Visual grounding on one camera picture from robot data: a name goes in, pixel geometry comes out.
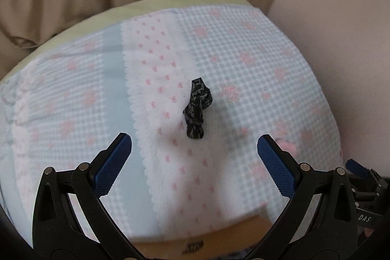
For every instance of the dark patterned sock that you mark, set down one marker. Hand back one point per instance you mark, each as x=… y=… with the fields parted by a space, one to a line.
x=198 y=107

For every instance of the light green bed sheet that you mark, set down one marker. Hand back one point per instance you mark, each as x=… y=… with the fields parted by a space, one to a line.
x=100 y=19

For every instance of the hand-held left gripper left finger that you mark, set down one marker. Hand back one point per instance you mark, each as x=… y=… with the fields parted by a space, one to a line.
x=112 y=165

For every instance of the cardboard box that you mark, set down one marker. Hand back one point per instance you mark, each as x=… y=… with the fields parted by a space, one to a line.
x=198 y=240

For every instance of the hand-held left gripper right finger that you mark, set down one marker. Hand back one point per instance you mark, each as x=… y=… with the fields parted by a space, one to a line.
x=275 y=167

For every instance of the blue checked flower blanket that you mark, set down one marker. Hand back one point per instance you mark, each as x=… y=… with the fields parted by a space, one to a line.
x=158 y=71

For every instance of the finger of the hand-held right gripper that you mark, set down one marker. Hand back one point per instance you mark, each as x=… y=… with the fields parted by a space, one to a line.
x=359 y=167

